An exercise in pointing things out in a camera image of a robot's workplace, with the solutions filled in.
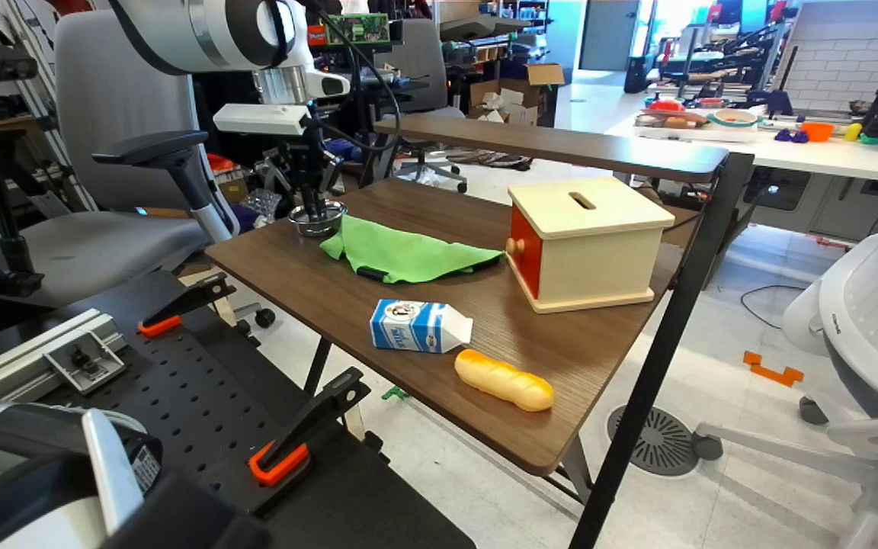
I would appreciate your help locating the round black floor drain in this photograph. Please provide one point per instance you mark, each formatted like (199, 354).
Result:
(653, 445)

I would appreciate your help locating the black perforated breadboard table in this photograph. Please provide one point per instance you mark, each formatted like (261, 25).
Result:
(214, 406)

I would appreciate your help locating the silver aluminium rail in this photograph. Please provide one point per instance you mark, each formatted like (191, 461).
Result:
(22, 353)

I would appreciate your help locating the silver pot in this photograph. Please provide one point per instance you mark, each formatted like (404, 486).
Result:
(319, 233)

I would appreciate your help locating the white background table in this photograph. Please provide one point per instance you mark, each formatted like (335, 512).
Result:
(815, 155)

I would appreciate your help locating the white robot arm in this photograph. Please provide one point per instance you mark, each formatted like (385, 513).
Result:
(205, 33)

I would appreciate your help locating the wooden box with red drawer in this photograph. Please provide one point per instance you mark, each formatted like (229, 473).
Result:
(587, 250)

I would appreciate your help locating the brown folding table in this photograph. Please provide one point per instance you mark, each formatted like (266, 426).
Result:
(661, 337)

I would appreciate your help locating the yellow bread roll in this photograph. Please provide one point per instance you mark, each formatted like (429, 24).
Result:
(503, 382)

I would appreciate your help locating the cardboard box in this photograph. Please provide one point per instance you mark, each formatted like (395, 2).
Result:
(542, 75)

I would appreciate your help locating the blue white milk carton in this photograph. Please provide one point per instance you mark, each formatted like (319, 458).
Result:
(413, 324)

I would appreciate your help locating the orange bracket on floor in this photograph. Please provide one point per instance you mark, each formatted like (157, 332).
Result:
(772, 372)

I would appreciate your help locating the white and black device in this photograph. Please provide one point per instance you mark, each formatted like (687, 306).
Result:
(43, 488)

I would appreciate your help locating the white office chair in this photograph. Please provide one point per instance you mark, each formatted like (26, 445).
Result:
(868, 306)

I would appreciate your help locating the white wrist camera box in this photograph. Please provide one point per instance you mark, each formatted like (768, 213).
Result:
(261, 116)

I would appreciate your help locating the green cloth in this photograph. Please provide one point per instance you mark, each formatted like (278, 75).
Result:
(409, 254)

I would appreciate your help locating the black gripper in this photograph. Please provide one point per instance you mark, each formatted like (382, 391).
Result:
(313, 162)

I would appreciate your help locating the long wooden background table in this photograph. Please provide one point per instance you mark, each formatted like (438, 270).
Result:
(562, 148)

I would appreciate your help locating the gray office chair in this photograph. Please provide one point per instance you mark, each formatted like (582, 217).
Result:
(105, 183)

